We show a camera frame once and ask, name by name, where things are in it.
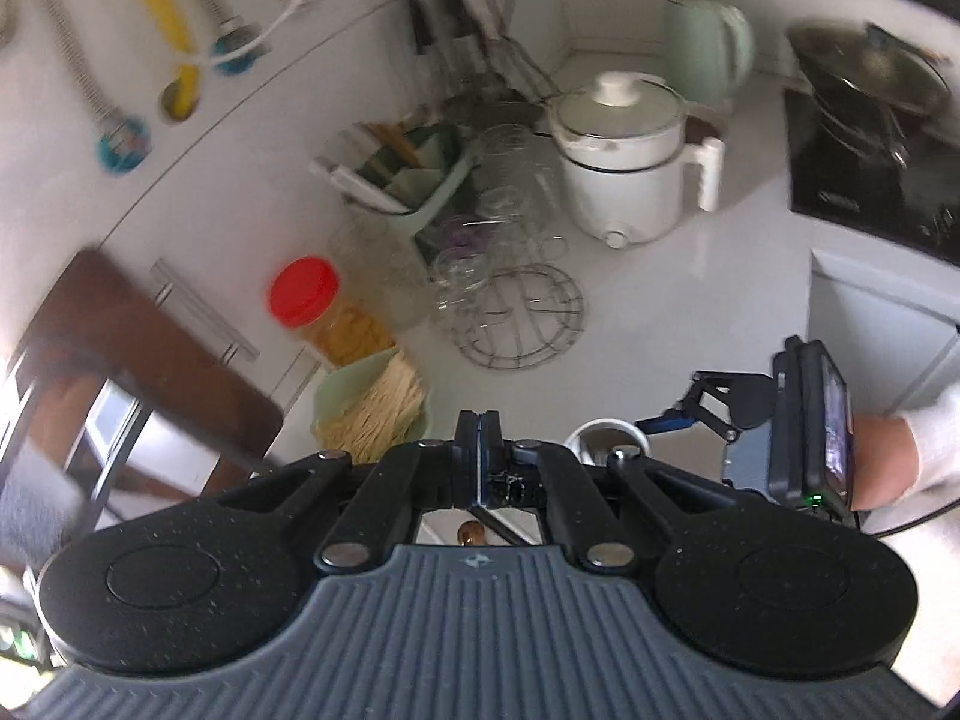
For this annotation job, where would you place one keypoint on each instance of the black dish rack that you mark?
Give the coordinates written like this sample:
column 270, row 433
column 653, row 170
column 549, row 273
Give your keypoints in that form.
column 112, row 427

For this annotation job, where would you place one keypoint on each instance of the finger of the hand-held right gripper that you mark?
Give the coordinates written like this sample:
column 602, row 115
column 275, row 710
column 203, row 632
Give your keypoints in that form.
column 664, row 420

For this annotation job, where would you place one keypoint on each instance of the white electric pot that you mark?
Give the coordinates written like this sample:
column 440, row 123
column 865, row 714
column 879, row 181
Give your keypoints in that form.
column 622, row 180

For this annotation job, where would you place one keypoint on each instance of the large clear glass mug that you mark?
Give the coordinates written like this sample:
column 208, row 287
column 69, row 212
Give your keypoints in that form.
column 514, row 157

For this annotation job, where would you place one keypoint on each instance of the black induction cooker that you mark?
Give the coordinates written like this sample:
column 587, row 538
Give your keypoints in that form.
column 862, row 180

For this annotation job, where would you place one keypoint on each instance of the clear stemmed glass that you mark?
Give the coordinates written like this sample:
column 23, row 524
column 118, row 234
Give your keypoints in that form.
column 457, row 277
column 502, row 202

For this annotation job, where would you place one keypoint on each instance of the white ceramic mug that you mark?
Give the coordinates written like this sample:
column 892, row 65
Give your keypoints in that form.
column 600, row 435

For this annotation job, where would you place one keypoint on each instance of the bunch of assorted chopsticks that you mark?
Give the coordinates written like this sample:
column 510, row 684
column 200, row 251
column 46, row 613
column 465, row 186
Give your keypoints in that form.
column 382, row 146

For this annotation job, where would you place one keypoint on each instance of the person's right forearm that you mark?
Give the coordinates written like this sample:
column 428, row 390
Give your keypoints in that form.
column 915, row 450

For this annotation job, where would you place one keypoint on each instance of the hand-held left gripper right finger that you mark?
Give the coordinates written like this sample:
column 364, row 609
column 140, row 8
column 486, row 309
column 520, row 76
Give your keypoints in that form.
column 491, row 457

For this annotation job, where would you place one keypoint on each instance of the green utensil caddy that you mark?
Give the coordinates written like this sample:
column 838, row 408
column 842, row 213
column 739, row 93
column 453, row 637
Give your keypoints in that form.
column 435, row 195

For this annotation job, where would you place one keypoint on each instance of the blue pipe flange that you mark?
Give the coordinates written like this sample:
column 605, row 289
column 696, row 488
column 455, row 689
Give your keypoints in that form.
column 240, row 45
column 121, row 142

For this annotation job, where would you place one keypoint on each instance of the black pan on stove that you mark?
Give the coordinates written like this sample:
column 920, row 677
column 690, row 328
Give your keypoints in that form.
column 870, row 75

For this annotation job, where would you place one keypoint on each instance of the pale green kettle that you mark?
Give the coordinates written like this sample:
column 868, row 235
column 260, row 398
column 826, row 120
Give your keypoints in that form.
column 705, row 45

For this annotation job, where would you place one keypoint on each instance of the plastic jar red lid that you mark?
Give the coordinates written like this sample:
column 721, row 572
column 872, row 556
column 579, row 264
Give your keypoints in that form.
column 315, row 300

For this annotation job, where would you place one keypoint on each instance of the dried noodle bundle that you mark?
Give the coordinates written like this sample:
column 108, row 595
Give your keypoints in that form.
column 382, row 412

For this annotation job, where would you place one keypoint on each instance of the green plastic basket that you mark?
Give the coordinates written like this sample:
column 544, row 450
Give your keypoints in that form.
column 330, row 397

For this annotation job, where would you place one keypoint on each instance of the black chopstick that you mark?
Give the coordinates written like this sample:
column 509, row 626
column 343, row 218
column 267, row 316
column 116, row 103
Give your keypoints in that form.
column 502, row 529

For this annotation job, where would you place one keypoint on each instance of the purple cup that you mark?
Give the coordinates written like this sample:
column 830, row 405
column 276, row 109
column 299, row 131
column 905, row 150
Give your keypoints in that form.
column 461, row 236

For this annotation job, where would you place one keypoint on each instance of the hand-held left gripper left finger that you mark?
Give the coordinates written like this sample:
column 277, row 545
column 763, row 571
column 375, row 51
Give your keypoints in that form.
column 466, row 457

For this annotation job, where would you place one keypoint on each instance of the row of hanging kitchen tools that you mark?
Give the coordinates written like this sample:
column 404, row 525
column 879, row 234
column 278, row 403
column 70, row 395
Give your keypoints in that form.
column 480, row 52

